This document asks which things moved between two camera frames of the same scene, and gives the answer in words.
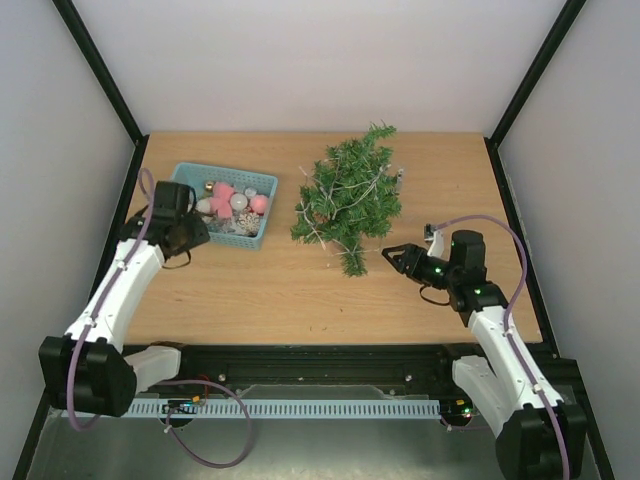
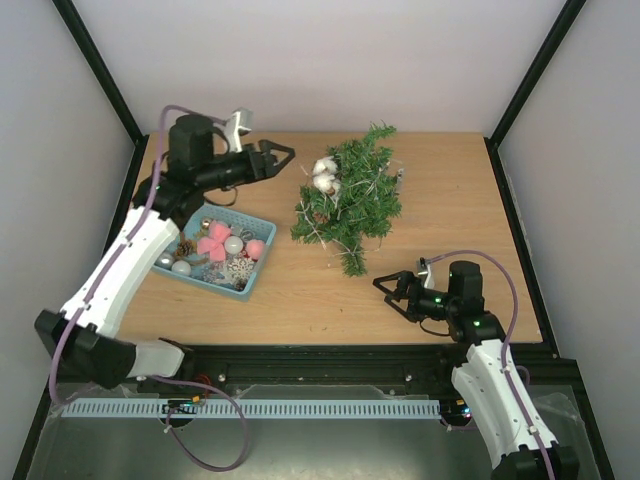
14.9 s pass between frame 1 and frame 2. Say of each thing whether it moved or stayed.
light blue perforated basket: moved
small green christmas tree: stayed
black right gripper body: moved
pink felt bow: moved
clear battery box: stayed
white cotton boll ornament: moved
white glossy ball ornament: moved
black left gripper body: moved
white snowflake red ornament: moved
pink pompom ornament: moved
